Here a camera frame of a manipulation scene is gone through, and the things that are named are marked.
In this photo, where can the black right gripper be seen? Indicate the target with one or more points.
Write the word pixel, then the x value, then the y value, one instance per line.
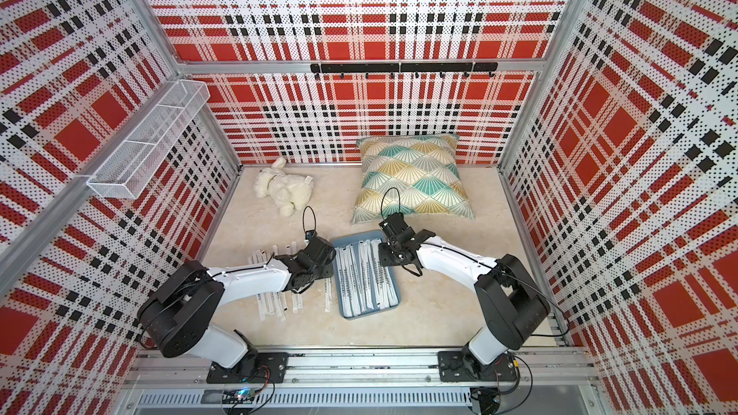
pixel 383 255

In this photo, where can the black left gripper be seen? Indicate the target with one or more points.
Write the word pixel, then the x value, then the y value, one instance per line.
pixel 328 269

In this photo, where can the white paper straw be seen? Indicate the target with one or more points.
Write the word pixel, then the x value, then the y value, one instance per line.
pixel 387 296
pixel 344 284
pixel 254 259

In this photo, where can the blue plastic storage tray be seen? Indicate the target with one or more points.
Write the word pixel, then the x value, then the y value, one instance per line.
pixel 364 292

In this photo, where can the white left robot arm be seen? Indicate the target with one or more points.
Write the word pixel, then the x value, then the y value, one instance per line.
pixel 178 316

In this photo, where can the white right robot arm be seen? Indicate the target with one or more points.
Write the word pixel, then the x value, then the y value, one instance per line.
pixel 511 303

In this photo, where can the geometric fan pattern pillow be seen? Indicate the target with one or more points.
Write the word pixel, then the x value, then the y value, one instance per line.
pixel 410 175

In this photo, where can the white plush toy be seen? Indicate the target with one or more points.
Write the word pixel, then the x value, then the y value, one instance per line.
pixel 289 192

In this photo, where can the green circuit board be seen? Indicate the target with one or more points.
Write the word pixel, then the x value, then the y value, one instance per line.
pixel 244 396

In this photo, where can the black wall hook rail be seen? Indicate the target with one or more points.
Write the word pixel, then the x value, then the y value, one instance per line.
pixel 343 69

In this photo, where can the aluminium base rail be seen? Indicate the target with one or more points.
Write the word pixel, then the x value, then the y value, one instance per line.
pixel 369 380

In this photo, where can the white wire mesh basket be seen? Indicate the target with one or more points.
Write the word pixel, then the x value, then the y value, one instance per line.
pixel 133 164

